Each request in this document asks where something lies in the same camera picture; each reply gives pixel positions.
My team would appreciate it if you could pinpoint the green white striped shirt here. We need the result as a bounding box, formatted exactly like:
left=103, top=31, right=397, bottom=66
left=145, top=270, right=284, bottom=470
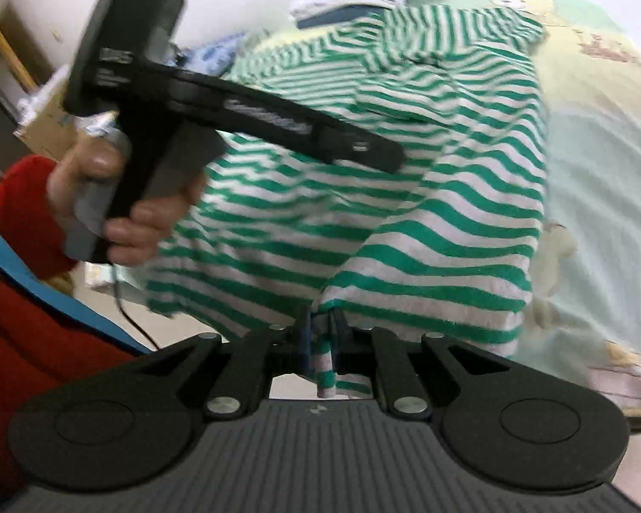
left=143, top=1, right=549, bottom=398

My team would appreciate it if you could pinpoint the red sleeve forearm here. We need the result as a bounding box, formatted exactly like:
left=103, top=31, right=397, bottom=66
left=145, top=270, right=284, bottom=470
left=0, top=155, right=76, bottom=280

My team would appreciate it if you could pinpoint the person left hand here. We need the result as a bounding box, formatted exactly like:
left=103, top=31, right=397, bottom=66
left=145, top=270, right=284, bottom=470
left=46, top=131, right=207, bottom=266

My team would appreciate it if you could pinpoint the blue patterned cloth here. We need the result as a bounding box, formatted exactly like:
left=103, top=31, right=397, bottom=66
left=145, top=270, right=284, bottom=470
left=174, top=30, right=270, bottom=77

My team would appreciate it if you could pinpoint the cardboard box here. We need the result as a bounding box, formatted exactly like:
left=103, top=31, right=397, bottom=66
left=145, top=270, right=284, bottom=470
left=15, top=65, right=75, bottom=161

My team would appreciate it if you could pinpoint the blue folded garment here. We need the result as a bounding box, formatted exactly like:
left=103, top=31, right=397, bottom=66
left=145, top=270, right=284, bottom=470
left=296, top=6, right=384, bottom=29

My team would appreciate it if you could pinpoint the white folded garment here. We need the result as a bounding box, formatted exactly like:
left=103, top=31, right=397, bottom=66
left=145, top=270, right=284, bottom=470
left=289, top=0, right=406, bottom=20

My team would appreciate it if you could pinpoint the pastel bear print blanket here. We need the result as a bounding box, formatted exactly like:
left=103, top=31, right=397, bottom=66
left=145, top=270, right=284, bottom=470
left=251, top=0, right=641, bottom=418

